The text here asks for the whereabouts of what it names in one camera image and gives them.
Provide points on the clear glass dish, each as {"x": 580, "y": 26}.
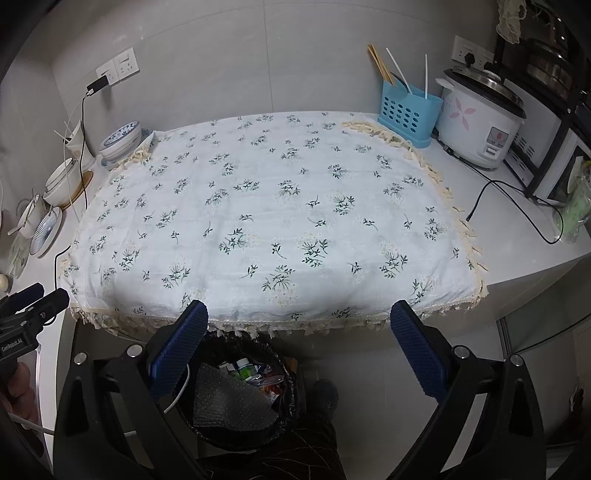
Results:
{"x": 17, "y": 258}

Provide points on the grey glass door panel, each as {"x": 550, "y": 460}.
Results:
{"x": 540, "y": 332}

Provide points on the black metal rack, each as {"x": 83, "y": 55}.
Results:
{"x": 561, "y": 124}

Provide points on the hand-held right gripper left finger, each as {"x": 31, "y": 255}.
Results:
{"x": 180, "y": 350}

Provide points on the white cup with spoon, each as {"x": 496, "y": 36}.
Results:
{"x": 32, "y": 214}

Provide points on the white microwave oven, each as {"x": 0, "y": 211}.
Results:
{"x": 540, "y": 129}

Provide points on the bin with black bag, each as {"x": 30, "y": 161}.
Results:
{"x": 221, "y": 436}

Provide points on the bubble wrap sheet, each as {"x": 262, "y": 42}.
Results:
{"x": 231, "y": 397}

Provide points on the beige lace cloth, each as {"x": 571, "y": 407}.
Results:
{"x": 510, "y": 18}

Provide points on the steel pot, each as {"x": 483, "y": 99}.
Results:
{"x": 545, "y": 64}

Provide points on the blue plastic utensil basket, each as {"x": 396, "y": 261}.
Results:
{"x": 406, "y": 115}

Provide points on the wooden coaster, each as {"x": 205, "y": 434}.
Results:
{"x": 84, "y": 190}

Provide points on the green plastic bag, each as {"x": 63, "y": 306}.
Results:
{"x": 577, "y": 207}

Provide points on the white wall socket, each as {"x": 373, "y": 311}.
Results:
{"x": 124, "y": 67}
{"x": 461, "y": 48}

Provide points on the beige round object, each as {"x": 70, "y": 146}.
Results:
{"x": 2, "y": 280}

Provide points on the blue white patterned bowl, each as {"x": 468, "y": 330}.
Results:
{"x": 121, "y": 136}

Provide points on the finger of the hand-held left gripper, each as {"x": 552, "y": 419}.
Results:
{"x": 25, "y": 295}
{"x": 51, "y": 302}

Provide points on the white rice cooker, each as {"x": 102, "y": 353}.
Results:
{"x": 466, "y": 120}

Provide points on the white floral fringed tablecloth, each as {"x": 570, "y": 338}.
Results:
{"x": 277, "y": 207}

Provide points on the white utensil cup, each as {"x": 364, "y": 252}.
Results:
{"x": 76, "y": 143}

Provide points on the wooden chopstick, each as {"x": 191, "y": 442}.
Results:
{"x": 378, "y": 67}
{"x": 384, "y": 64}

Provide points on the blue slipper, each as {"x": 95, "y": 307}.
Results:
{"x": 323, "y": 394}

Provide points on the black charger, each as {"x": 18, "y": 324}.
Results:
{"x": 98, "y": 86}

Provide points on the blue striped plate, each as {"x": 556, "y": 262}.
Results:
{"x": 46, "y": 230}

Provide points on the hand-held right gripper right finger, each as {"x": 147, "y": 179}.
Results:
{"x": 418, "y": 350}

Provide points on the white green small bottle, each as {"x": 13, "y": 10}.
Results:
{"x": 244, "y": 369}

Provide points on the person's left hand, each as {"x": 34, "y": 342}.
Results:
{"x": 21, "y": 387}

